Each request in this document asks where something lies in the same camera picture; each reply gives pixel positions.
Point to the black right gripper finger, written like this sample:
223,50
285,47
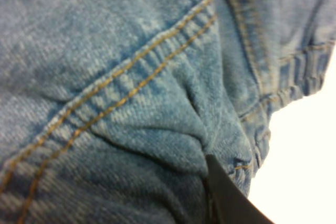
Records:
226,203

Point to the children's blue denim shorts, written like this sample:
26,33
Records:
110,107

